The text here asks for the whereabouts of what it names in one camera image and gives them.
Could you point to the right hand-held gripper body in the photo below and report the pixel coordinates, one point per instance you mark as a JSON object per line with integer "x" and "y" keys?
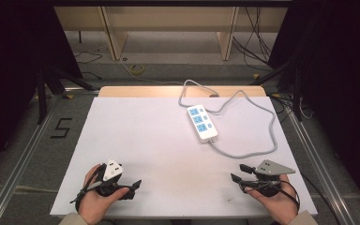
{"x": 270, "y": 168}

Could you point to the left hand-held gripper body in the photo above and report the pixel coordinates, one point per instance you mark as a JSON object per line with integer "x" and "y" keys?
{"x": 112, "y": 170}

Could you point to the person's left hand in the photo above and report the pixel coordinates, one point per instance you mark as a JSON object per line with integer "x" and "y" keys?
{"x": 93, "y": 204}

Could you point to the person's right hand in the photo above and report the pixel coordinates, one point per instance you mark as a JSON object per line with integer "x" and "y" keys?
{"x": 281, "y": 206}

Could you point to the white table cover board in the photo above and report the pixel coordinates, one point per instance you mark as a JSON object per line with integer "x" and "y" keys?
{"x": 143, "y": 150}

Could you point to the white power strip blue sockets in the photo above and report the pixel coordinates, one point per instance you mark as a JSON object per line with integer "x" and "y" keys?
{"x": 201, "y": 125}

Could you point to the black metal stand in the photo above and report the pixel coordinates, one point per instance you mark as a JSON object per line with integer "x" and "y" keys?
{"x": 296, "y": 93}
{"x": 42, "y": 93}

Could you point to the yellow tape roll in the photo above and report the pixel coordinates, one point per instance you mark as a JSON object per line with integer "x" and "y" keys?
{"x": 136, "y": 69}

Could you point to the black curtain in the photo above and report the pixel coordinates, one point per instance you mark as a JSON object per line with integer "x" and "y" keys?
{"x": 340, "y": 78}
{"x": 12, "y": 62}

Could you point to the aluminium floor rail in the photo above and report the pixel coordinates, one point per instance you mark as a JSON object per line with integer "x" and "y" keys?
{"x": 322, "y": 168}
{"x": 22, "y": 162}

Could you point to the wooden shelf frame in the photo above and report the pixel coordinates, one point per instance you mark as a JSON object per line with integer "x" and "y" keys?
{"x": 168, "y": 18}

